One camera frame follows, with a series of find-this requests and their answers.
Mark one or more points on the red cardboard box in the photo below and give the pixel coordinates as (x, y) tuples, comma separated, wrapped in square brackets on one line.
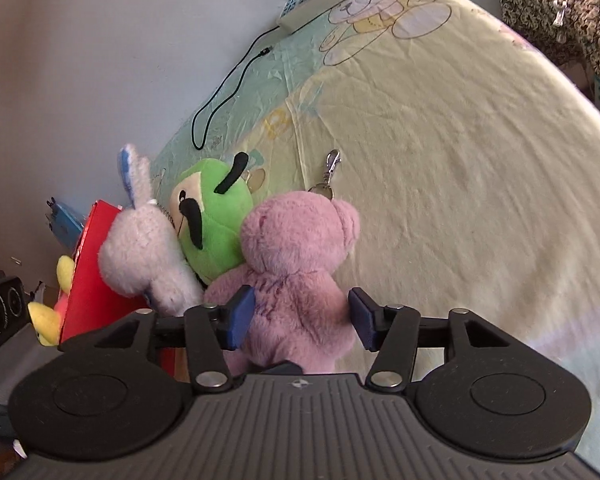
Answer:
[(87, 290)]

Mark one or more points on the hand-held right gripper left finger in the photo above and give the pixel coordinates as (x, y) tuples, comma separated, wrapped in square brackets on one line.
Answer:
[(240, 317)]

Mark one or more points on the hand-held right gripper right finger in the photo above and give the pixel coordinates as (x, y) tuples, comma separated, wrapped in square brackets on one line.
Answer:
[(362, 317)]

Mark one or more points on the white clip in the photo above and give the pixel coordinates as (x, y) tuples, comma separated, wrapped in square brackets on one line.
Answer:
[(560, 12)]

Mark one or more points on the yellow and pink plush doll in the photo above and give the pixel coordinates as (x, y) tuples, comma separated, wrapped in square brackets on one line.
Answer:
[(47, 322)]

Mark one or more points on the white bunny plush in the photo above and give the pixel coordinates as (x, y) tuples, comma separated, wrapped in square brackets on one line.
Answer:
[(140, 250)]

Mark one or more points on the pink teddy bear plush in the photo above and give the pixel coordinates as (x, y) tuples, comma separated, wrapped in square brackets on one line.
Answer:
[(290, 260)]

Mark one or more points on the printed bed sheet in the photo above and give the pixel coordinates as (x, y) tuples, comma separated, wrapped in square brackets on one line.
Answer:
[(455, 185)]

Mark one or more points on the green plush toy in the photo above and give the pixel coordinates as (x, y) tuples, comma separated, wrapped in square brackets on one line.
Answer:
[(215, 230)]

